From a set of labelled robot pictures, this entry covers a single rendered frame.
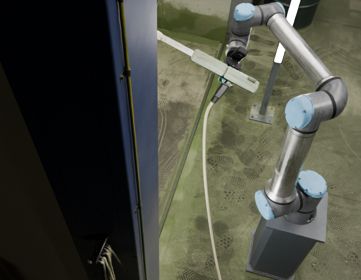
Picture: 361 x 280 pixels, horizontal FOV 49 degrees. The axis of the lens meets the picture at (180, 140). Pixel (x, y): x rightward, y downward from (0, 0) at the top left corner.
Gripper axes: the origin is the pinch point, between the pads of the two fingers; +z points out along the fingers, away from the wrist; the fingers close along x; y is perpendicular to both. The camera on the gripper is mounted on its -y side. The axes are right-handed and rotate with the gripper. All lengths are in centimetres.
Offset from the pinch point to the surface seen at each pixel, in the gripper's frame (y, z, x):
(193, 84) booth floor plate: 137, -131, -11
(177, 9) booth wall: 124, -197, 31
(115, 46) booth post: -74, 90, 38
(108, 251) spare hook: -19, 95, 22
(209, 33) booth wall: 129, -197, -7
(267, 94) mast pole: 93, -115, -63
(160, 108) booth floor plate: 144, -93, 7
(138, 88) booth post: -62, 83, 33
